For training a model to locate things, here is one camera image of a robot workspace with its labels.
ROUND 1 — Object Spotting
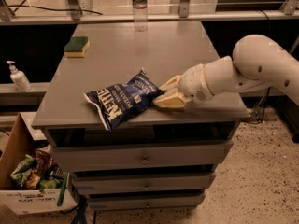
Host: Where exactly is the white pump dispenser bottle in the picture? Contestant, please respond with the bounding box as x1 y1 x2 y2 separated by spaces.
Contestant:
7 61 31 92

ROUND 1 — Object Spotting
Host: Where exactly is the top grey drawer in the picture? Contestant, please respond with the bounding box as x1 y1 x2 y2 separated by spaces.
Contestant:
52 140 233 173

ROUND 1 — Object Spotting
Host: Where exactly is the bottom grey drawer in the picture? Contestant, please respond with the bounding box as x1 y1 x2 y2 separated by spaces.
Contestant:
88 192 205 211

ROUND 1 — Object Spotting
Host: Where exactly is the brown snack bag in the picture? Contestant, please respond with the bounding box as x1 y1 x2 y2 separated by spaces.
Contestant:
25 150 52 190

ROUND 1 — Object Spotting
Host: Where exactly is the metal frame rail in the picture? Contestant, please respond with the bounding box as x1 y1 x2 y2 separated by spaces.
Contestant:
0 9 299 25

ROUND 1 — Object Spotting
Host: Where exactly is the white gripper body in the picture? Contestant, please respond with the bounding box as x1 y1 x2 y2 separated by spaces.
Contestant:
178 64 214 103

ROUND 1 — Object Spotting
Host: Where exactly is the grey drawer cabinet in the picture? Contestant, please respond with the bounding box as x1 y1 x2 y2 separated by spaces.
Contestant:
33 21 249 202

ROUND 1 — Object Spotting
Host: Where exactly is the green yellow sponge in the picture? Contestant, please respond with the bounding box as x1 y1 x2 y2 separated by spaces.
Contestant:
64 36 90 58

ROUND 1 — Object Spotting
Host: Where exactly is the middle grey drawer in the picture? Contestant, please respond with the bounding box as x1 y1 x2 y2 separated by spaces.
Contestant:
73 172 216 195

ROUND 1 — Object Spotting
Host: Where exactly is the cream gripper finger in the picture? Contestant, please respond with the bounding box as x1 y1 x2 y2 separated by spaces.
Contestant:
153 88 192 108
160 75 181 91

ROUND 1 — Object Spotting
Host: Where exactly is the cardboard box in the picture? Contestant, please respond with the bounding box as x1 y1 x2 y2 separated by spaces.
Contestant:
0 113 78 215

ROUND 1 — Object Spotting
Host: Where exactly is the green marker pen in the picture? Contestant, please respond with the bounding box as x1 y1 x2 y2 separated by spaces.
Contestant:
57 172 69 207

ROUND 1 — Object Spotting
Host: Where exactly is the clear water bottle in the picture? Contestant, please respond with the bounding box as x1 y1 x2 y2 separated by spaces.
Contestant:
132 0 148 32

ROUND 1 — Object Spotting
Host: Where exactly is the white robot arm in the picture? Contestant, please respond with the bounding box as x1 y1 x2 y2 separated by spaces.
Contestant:
153 35 299 108

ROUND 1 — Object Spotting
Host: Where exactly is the green snack bag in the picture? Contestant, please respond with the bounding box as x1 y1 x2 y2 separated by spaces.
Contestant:
10 154 35 187

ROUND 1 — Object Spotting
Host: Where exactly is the blue chip bag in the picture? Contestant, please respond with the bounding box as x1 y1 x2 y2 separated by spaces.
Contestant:
84 69 162 132

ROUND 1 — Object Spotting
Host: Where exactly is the black cable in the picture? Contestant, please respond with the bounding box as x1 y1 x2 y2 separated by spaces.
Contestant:
7 0 104 17

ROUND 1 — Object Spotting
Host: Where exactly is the grey drawer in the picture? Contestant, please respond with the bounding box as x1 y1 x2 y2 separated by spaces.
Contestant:
52 140 233 173
88 192 205 211
73 172 216 195

